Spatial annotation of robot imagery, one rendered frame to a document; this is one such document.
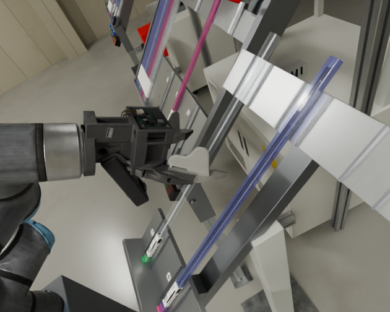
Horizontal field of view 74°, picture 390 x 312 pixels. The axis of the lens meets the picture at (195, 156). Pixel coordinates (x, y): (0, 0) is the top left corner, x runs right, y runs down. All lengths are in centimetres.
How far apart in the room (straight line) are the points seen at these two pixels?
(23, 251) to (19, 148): 51
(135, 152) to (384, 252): 120
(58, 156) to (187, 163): 17
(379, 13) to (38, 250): 96
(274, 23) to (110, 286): 138
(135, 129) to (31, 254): 57
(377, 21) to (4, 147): 66
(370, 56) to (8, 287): 99
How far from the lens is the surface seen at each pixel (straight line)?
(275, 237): 49
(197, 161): 38
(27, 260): 84
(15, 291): 83
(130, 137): 36
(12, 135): 36
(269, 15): 55
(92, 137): 35
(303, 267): 131
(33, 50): 470
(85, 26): 474
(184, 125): 72
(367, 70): 74
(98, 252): 169
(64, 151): 35
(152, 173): 38
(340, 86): 105
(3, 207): 43
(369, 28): 71
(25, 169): 35
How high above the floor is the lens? 125
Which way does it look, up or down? 45 degrees down
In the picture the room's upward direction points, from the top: 25 degrees counter-clockwise
